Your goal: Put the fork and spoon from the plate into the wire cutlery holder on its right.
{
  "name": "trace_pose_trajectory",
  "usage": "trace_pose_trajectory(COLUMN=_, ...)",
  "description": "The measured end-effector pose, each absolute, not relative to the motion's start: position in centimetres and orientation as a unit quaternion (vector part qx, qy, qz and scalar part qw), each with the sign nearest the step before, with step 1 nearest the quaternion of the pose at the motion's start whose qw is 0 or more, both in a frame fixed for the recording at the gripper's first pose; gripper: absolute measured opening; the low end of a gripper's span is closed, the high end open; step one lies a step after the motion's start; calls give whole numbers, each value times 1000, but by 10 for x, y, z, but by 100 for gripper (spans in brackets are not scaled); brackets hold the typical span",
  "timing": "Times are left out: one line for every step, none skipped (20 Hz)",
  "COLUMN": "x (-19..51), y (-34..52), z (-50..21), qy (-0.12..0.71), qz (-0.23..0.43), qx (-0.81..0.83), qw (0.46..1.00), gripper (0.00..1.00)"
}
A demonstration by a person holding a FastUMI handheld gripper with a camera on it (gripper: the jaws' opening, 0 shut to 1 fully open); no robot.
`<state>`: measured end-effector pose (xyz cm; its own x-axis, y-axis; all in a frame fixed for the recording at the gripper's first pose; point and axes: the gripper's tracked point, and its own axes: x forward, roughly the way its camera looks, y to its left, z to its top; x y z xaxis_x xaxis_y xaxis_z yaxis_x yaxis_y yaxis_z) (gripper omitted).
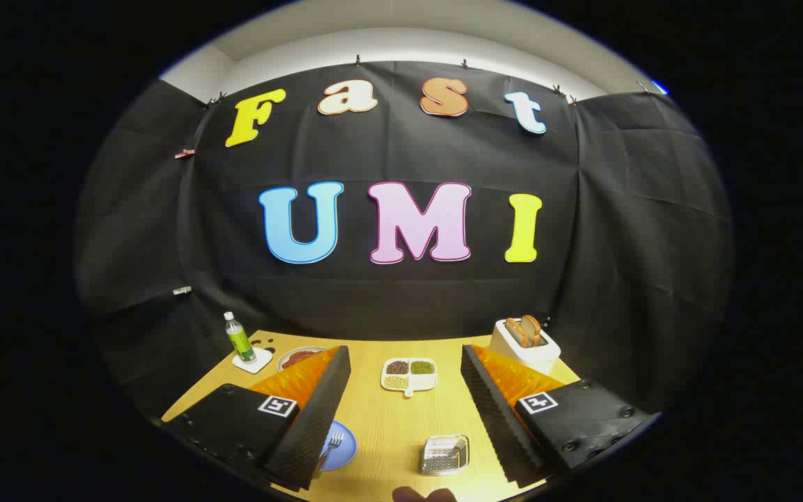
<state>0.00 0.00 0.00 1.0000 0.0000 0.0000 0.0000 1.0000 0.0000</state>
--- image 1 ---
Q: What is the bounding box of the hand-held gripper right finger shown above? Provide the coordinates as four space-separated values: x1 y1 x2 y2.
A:
460 343 661 490

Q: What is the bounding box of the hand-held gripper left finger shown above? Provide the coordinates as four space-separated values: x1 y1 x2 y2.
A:
162 344 352 492

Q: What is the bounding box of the blue plate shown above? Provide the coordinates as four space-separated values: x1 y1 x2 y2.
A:
318 420 358 472

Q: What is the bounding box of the white plate of food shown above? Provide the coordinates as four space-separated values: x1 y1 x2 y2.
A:
277 346 329 372

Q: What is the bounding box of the metal mesh basket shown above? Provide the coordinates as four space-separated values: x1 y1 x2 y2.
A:
420 434 471 477

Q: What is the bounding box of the white toaster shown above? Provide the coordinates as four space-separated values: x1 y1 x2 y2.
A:
489 319 562 375

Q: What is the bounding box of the white square coaster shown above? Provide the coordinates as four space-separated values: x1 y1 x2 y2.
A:
232 347 274 374

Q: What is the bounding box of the divided white bean dish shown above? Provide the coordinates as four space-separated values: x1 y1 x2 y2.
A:
381 357 438 398

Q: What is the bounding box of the green drink bottle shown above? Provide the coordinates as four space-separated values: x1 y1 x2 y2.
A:
224 312 257 365

